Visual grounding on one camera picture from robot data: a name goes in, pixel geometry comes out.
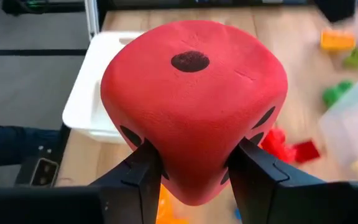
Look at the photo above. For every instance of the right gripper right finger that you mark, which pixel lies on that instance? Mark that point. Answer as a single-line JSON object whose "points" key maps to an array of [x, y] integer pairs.
{"points": [[253, 186]]}

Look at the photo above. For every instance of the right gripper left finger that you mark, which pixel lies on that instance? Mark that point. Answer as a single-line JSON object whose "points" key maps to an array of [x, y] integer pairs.
{"points": [[135, 186]]}

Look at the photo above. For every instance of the blue rounded toy block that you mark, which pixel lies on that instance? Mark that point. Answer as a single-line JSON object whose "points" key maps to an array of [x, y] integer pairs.
{"points": [[237, 214]]}

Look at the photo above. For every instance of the red two-stud toy brick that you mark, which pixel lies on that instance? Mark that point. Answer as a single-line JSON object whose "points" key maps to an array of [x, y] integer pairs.
{"points": [[275, 146]]}

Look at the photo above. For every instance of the small dark red toy brick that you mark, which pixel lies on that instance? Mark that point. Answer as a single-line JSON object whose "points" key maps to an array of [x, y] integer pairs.
{"points": [[306, 152]]}

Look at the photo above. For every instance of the red foam die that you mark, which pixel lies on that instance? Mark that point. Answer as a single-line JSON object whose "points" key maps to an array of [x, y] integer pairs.
{"points": [[197, 109]]}

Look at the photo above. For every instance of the clear plastic container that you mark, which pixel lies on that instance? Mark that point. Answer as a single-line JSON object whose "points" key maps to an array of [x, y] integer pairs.
{"points": [[353, 130]]}

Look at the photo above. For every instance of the green two-stud toy brick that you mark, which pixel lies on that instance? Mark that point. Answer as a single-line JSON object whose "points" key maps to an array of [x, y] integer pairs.
{"points": [[334, 95]]}

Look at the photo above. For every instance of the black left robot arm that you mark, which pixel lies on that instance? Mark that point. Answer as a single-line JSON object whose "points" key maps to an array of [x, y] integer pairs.
{"points": [[334, 9]]}

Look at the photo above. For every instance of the orange wedge toy block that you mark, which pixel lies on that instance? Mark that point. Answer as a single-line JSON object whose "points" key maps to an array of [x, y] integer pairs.
{"points": [[166, 208]]}

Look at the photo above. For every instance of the white plastic bin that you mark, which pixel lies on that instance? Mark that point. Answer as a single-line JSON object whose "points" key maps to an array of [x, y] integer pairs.
{"points": [[85, 109]]}

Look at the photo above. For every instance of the person's leg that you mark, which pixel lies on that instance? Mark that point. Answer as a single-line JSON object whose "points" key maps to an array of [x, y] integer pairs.
{"points": [[11, 144]]}

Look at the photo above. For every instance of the small lime green toy brick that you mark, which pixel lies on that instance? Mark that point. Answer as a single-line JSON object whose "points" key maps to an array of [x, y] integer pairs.
{"points": [[354, 59]]}

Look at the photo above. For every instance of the orange-yellow toy brick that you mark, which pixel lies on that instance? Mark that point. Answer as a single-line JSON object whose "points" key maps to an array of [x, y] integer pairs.
{"points": [[337, 40]]}

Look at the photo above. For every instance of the black metal stand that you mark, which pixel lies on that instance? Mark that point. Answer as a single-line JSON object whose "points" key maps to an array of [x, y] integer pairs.
{"points": [[17, 6]]}

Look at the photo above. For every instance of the black table-level camera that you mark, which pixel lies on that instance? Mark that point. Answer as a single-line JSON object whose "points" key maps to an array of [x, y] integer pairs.
{"points": [[43, 172]]}

